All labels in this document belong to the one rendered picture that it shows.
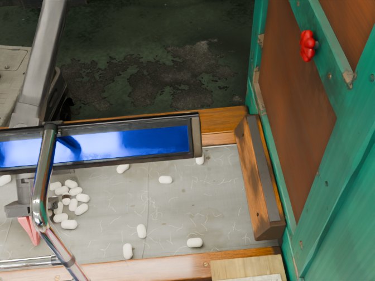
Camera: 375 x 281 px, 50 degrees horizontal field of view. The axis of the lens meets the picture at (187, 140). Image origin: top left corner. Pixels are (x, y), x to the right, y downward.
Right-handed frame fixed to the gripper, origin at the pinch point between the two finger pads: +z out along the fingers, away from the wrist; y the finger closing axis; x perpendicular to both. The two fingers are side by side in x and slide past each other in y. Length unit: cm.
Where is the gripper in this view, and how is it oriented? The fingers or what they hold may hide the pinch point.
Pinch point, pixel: (36, 241)
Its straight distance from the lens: 99.8
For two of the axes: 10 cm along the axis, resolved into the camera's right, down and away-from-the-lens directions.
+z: 0.9, 9.9, 0.6
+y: 10.0, -0.9, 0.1
